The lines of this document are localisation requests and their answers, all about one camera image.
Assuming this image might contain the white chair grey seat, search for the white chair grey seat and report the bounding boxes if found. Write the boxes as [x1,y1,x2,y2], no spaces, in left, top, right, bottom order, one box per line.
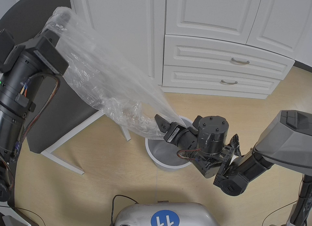
[0,0,132,175]

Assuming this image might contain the clear plastic bag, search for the clear plastic bag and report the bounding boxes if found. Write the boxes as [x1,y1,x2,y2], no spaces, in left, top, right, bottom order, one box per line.
[46,7,186,140]

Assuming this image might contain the white wardrobe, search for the white wardrobe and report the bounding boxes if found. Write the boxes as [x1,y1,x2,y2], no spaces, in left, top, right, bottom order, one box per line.
[67,0,312,100]

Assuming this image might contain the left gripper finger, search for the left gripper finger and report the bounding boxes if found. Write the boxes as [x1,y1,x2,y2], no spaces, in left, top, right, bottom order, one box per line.
[40,13,70,48]

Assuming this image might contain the crumpled black plastic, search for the crumpled black plastic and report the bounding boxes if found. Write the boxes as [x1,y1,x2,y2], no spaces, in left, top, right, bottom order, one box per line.
[229,133,242,157]

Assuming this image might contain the white trash bin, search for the white trash bin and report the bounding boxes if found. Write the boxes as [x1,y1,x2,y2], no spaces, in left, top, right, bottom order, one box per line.
[145,116,193,172]

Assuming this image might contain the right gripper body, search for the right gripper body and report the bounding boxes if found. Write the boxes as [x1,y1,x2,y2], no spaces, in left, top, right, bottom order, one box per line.
[164,122,199,151]

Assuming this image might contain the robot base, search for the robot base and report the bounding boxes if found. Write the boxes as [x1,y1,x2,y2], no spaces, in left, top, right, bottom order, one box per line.
[115,202,220,226]

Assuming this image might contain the thin black cable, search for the thin black cable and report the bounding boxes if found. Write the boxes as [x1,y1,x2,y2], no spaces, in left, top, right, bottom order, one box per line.
[264,201,298,226]

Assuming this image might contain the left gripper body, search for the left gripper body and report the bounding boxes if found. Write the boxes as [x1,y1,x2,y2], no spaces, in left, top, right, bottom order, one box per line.
[0,36,69,99]

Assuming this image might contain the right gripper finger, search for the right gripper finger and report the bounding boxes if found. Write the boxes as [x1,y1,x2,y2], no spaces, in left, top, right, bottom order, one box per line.
[155,114,171,133]

